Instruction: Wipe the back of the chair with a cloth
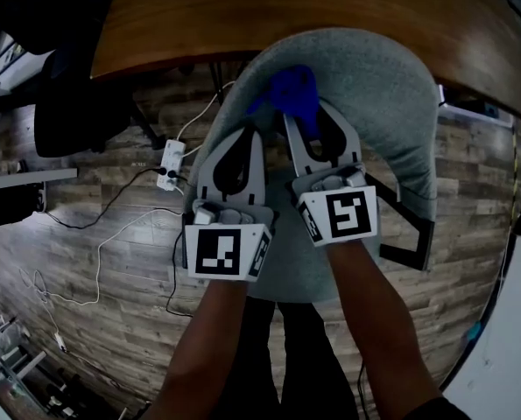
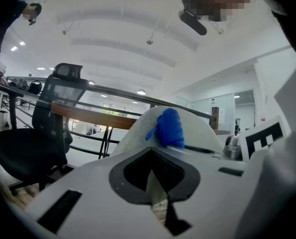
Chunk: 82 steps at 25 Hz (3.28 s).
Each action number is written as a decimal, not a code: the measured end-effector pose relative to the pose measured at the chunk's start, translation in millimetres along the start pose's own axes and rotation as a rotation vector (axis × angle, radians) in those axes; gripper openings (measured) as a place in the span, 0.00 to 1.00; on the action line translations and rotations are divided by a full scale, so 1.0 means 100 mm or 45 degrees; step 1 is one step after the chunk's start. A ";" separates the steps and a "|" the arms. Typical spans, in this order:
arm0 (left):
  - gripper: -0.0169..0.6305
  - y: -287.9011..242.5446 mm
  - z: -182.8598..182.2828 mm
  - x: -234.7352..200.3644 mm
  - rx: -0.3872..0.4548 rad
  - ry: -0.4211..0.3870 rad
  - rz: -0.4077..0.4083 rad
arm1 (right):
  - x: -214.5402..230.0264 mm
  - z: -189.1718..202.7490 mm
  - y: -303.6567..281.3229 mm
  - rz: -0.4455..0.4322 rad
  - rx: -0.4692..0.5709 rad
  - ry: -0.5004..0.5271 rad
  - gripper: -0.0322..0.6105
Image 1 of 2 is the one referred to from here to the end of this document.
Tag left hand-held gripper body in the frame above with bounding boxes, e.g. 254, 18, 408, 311
182, 201, 281, 284

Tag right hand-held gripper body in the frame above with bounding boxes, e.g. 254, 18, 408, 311
290, 163, 380, 249

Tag blue cloth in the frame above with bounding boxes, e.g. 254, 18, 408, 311
244, 64, 320, 137

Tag grey upholstered chair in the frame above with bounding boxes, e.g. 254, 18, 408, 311
187, 27, 440, 304

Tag person's right forearm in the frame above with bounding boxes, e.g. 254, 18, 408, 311
327, 238, 445, 420

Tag person's left forearm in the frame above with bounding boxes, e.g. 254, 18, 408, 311
152, 277, 249, 420

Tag black mesh office chair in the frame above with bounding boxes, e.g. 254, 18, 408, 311
0, 0, 134, 159

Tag white power strip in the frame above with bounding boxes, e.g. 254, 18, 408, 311
156, 139, 187, 191

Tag person's black trousers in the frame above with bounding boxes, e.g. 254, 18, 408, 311
237, 297, 362, 420

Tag brown wooden table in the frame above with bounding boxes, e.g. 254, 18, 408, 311
88, 0, 521, 129

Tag yellow black striped tape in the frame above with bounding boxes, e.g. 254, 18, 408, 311
507, 129, 521, 235

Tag grey desk with white leg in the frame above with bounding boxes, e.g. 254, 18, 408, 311
0, 28, 78, 192

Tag person's black shirt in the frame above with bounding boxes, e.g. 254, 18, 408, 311
141, 394, 475, 420

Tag white metal rack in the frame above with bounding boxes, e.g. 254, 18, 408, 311
0, 306, 46, 410

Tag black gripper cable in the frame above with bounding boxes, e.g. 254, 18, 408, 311
165, 229, 195, 319

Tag short white cable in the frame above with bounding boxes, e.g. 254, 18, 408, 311
176, 80, 237, 142

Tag long white charger cable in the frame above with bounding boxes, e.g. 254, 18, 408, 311
18, 207, 187, 354

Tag black power cable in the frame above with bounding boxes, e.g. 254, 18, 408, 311
45, 166, 173, 231

